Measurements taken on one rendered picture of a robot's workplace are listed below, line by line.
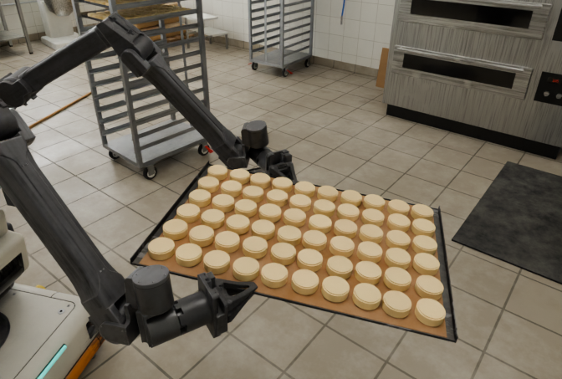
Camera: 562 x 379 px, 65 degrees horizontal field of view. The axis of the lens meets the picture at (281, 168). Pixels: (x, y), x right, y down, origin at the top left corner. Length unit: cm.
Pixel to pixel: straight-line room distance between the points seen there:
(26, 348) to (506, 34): 341
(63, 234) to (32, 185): 9
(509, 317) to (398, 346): 57
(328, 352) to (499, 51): 261
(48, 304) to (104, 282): 119
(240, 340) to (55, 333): 72
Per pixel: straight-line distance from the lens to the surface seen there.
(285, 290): 83
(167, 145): 328
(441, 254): 101
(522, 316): 239
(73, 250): 79
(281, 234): 92
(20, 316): 198
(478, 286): 246
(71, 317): 190
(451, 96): 394
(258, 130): 117
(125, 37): 116
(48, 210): 79
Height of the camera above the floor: 157
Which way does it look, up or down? 29 degrees down
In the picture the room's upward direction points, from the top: straight up
